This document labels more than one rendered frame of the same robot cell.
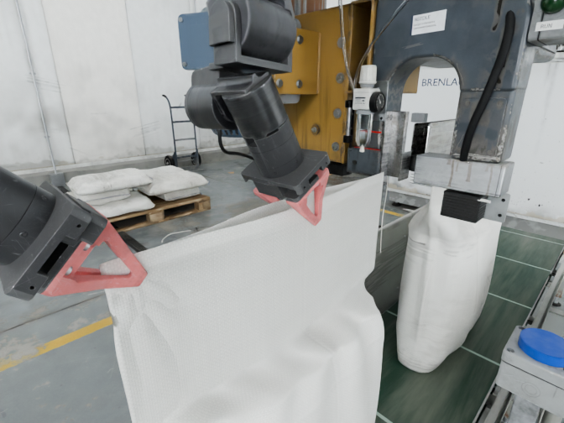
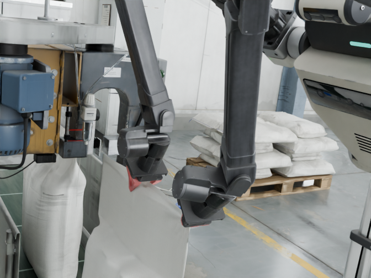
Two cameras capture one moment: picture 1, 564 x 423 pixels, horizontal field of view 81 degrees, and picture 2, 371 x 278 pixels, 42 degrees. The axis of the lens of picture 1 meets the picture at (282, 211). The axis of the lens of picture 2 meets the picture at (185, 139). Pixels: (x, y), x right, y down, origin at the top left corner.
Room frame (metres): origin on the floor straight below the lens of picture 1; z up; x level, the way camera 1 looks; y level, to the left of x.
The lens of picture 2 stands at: (0.07, 1.17, 1.48)
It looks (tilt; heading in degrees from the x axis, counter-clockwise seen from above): 14 degrees down; 282
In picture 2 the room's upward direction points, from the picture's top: 7 degrees clockwise
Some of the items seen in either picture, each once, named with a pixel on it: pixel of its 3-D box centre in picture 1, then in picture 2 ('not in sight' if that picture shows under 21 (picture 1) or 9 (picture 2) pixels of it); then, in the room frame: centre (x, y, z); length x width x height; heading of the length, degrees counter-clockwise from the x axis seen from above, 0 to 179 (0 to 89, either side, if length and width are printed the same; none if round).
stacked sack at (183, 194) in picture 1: (169, 187); not in sight; (3.55, 1.24, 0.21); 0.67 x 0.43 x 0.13; 44
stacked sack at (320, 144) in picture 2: not in sight; (301, 142); (-0.10, -3.57, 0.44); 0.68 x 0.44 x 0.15; 44
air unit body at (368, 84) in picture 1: (368, 110); (89, 119); (0.65, -0.16, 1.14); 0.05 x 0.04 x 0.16; 44
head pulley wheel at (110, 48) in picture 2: not in sight; (99, 47); (0.69, -0.29, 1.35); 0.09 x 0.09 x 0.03
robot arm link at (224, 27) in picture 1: (228, 75); (144, 132); (0.41, 0.06, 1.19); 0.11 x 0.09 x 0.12; 47
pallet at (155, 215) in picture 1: (139, 206); not in sight; (3.30, 1.49, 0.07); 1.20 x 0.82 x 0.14; 134
